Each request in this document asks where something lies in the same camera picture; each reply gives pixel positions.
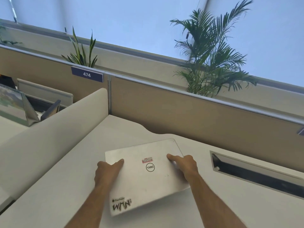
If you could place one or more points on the person's right hand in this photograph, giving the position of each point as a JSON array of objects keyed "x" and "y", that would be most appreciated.
[{"x": 187, "y": 165}]

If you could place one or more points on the person's left hand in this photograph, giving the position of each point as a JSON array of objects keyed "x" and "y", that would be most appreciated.
[{"x": 105, "y": 172}]

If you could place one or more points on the person's right thumb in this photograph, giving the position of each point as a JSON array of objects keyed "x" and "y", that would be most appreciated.
[{"x": 173, "y": 158}]

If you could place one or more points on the person's left thumb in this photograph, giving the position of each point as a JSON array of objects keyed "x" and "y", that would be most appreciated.
[{"x": 118, "y": 163}]

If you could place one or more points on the silver laptop with stickers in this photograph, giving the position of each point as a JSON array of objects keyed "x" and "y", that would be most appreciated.
[{"x": 152, "y": 182}]

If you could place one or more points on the person's right forearm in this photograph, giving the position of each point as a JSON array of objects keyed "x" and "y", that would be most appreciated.
[{"x": 213, "y": 201}]

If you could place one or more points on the person's left forearm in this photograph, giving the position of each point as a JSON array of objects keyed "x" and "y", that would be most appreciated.
[{"x": 92, "y": 206}]

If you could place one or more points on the beige office partition panel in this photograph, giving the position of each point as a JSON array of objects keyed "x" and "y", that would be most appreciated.
[
  {"x": 204, "y": 123},
  {"x": 45, "y": 66}
]

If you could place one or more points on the cream desk divider screen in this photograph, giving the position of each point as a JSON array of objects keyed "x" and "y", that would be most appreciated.
[{"x": 54, "y": 140}]

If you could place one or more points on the blue desk number sign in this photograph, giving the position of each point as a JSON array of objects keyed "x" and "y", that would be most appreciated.
[
  {"x": 87, "y": 74},
  {"x": 301, "y": 131}
]

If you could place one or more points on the tall green palm plant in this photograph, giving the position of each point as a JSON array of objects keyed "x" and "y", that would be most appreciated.
[{"x": 209, "y": 54}]

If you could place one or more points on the green snake plant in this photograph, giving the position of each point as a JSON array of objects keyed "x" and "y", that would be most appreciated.
[{"x": 82, "y": 53}]

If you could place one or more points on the standing desk calendar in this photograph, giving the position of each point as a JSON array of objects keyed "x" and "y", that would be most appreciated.
[{"x": 14, "y": 104}]

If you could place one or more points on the black and orange object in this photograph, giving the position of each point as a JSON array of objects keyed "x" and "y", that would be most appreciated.
[{"x": 6, "y": 80}]

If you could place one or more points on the black stand bracket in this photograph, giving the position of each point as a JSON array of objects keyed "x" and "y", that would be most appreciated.
[{"x": 51, "y": 110}]

